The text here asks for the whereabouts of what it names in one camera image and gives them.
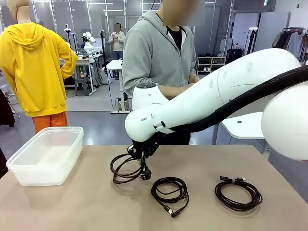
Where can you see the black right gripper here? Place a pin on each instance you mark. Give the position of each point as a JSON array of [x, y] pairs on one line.
[[143, 148]]

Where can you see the person's right forearm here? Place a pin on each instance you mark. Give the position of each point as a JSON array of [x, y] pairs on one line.
[[173, 92]]

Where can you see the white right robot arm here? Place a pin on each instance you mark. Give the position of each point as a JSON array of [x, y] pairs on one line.
[[216, 96]]

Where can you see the person's left forearm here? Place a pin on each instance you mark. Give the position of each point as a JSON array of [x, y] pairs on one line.
[[195, 78]]

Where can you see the grey step stool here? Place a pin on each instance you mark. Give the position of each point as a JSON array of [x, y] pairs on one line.
[[83, 85]]

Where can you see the clear plastic storage container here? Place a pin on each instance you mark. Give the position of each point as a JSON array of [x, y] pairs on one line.
[[45, 156]]

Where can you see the white height-adjustable desk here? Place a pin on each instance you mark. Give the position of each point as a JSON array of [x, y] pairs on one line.
[[116, 65]]

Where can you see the orange trousers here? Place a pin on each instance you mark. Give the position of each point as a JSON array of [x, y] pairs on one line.
[[50, 121]]

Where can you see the person in grey hoodie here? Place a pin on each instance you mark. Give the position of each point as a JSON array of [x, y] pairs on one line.
[[149, 48]]

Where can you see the grey metal workbench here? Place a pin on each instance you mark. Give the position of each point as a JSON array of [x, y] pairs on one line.
[[84, 61]]

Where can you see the wooden shoe rack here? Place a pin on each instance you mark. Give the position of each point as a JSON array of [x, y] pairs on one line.
[[211, 63]]

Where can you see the bystander in beige shirt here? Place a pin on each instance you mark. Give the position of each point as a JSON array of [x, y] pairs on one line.
[[117, 41]]

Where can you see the small white background robot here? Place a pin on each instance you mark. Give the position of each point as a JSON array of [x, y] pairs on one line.
[[88, 42]]

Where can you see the black luggage bags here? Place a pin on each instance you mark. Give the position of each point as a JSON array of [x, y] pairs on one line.
[[234, 56]]

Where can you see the yellow hoodie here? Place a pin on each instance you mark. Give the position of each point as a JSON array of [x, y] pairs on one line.
[[36, 72]]

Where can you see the dark hanging garment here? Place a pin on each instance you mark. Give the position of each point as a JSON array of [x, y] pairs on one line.
[[6, 110]]

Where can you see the black stand with white head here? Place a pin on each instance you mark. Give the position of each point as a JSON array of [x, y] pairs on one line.
[[252, 36]]

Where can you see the clothes rack with garments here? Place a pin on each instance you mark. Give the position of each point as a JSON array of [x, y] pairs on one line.
[[288, 41]]

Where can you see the beige mannequin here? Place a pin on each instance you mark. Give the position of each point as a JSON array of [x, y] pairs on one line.
[[20, 12]]

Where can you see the black camera tripod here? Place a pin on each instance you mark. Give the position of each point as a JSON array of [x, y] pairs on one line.
[[103, 48]]

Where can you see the dark wall screen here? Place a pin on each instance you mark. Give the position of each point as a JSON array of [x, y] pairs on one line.
[[252, 5]]

